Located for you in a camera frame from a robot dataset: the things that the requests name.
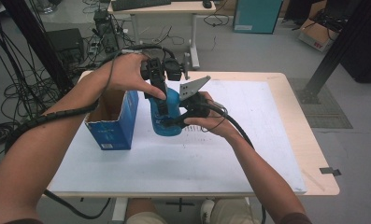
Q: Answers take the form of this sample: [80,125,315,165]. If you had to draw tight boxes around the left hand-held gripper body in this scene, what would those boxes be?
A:
[140,52,191,94]

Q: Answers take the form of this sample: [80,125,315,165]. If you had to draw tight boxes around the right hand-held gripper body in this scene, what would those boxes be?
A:
[178,75,212,119]

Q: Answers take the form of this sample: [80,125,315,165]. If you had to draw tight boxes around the blue detergent bottle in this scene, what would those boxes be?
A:
[149,87,184,137]

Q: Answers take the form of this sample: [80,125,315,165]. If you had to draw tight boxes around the blue cardboard box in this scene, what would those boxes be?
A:
[84,89,140,151]

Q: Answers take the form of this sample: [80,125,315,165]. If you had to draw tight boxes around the person's right hand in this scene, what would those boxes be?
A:
[183,91,241,140]

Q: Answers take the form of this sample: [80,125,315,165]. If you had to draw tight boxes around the person's left hand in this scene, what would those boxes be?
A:
[95,53,168,101]

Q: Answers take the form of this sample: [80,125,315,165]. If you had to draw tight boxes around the white table mat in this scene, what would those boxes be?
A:
[47,78,307,194]

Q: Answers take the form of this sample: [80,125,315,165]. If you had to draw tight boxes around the white-legged wooden desk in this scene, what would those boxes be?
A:
[107,0,218,71]

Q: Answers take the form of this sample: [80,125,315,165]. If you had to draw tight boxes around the white power strip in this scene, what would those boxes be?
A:
[87,38,101,56]

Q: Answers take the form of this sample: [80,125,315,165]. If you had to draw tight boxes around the black keyboard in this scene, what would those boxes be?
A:
[111,0,172,12]

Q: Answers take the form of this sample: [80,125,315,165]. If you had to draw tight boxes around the white shoe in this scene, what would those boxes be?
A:
[200,199,216,224]

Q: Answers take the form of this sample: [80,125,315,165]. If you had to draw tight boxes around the black square case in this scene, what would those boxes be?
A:
[46,28,85,67]

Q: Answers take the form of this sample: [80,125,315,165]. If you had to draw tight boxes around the white table leg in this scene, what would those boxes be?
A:
[111,197,130,224]

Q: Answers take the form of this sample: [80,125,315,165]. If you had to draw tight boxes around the beige trousers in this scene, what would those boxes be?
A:
[125,198,263,224]

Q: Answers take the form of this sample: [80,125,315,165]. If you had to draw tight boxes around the teal carton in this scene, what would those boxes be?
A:
[233,0,284,35]

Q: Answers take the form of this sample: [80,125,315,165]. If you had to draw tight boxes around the grey floor mat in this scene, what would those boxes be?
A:
[287,77,354,130]

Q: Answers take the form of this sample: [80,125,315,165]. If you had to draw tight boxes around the brown cardboard box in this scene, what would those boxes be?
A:
[298,0,342,53]

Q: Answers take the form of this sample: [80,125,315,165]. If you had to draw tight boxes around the black tape strip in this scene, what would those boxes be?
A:
[319,166,343,177]

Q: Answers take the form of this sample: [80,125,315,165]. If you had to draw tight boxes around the dark cabinet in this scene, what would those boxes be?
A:
[340,12,371,84]

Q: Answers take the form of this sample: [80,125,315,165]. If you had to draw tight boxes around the thin floor cable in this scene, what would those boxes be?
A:
[142,26,186,47]

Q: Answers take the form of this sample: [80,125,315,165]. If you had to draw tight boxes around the black looped cable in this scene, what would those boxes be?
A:
[203,0,231,28]

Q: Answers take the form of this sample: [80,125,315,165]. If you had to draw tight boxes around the black corrugated left gripper cable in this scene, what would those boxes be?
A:
[5,44,177,220]

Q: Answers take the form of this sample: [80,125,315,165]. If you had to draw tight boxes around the black floor cable bundle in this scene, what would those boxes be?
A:
[0,18,67,169]

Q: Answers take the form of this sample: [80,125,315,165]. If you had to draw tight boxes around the black slanted metal post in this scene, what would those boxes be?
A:
[298,0,371,105]

